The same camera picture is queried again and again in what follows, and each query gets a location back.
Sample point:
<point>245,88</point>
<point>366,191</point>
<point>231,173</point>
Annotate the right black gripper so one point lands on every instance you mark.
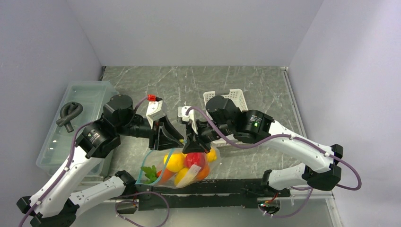
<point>194,143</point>

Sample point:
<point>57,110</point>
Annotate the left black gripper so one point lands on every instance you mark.
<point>161,143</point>

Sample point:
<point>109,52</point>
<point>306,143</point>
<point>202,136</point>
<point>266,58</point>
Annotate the red bell pepper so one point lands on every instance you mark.
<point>198,159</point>

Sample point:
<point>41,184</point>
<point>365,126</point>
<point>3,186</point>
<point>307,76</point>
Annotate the yellow lemon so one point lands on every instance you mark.
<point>211,156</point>
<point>174,162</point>
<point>180,175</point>

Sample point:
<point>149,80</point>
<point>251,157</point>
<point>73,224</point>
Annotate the yellow lemon front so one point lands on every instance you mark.
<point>180,175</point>

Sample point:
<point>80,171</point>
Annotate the orange tangerine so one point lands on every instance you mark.
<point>203,173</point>

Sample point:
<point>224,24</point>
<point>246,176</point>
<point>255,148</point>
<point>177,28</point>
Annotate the clear zip top bag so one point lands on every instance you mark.
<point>156,158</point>

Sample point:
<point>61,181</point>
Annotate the orange carrot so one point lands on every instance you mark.
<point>164,175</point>

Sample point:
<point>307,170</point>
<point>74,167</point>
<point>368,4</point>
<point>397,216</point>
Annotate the green leafy vegetable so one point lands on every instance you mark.
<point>150,172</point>

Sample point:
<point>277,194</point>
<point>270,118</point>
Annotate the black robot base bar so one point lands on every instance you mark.
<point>246,193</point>

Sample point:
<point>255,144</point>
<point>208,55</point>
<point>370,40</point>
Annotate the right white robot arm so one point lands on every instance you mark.
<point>318,164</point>

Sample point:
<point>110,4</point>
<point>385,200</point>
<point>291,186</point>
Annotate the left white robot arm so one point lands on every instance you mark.
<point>57,203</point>

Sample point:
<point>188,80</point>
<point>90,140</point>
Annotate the white plastic basket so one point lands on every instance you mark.
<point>224,109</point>

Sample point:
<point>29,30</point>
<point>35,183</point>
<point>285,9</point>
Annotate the clear plastic storage box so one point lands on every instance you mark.
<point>82,103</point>

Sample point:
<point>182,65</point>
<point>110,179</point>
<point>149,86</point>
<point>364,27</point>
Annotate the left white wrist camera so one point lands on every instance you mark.
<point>156,109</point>

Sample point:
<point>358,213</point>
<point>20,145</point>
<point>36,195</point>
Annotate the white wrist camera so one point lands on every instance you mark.
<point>156,109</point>
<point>186,116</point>

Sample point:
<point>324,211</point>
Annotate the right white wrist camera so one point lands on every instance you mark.
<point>186,116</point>

